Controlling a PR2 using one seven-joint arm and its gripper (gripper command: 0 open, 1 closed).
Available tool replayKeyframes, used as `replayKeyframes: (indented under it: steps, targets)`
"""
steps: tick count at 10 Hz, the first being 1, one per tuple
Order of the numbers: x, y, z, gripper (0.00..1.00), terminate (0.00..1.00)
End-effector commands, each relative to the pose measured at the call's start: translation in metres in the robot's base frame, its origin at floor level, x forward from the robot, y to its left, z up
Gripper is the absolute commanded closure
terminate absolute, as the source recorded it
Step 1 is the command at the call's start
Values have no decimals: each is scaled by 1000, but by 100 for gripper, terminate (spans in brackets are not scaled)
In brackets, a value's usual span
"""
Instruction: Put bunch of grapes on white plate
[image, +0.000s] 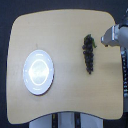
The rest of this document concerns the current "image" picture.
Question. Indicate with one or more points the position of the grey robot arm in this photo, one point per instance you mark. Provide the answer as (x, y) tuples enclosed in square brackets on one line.
[(117, 35)]

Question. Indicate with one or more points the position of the white table base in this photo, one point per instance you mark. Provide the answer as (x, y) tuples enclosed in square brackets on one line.
[(67, 120)]

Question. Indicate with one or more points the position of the white round plate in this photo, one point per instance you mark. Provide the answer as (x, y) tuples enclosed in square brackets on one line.
[(38, 72)]

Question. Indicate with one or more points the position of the dark grape bunch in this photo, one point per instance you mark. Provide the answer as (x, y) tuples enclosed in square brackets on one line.
[(88, 46)]

